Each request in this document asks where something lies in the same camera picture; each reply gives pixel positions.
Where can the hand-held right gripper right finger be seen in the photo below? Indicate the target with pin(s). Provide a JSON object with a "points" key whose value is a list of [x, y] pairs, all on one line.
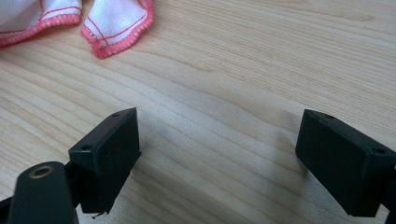
{"points": [[345, 168]]}

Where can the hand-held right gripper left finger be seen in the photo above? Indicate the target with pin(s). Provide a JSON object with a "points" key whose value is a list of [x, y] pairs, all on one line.
{"points": [[106, 161]]}

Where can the white cloth with pink edge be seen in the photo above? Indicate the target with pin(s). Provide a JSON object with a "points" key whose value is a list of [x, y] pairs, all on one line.
{"points": [[115, 21]]}

